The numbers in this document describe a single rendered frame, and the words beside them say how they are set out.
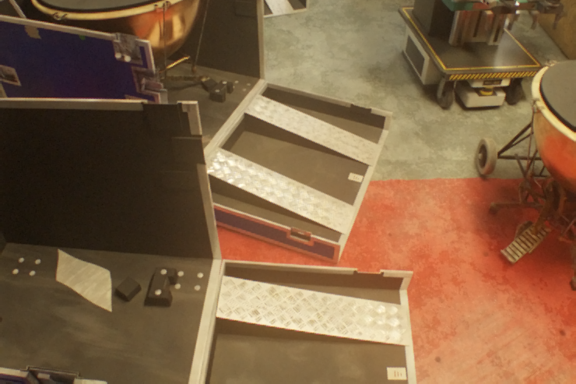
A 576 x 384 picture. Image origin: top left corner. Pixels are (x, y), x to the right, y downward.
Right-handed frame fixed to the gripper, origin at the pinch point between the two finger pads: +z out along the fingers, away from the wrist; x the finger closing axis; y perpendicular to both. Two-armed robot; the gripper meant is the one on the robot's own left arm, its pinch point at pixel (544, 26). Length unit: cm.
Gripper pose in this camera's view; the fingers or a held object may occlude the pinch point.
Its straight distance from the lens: 296.7
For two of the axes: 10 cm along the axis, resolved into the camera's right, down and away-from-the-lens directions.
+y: 1.2, 6.8, -7.3
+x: 9.9, -0.8, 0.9
